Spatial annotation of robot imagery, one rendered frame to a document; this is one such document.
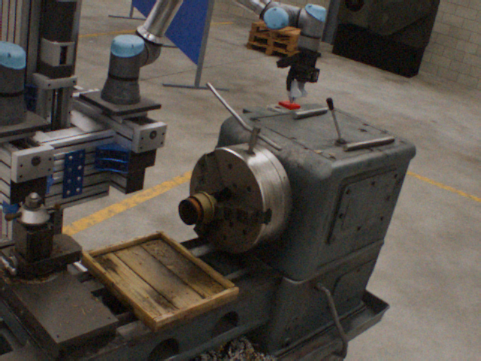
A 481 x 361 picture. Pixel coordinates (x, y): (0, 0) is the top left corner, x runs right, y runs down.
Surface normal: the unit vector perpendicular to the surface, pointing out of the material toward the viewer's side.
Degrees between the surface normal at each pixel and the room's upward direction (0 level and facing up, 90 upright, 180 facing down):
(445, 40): 90
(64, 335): 0
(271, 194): 59
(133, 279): 0
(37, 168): 90
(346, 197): 90
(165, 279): 0
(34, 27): 90
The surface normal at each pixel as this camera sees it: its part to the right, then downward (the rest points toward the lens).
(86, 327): 0.18, -0.89
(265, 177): 0.60, -0.39
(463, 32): -0.51, 0.27
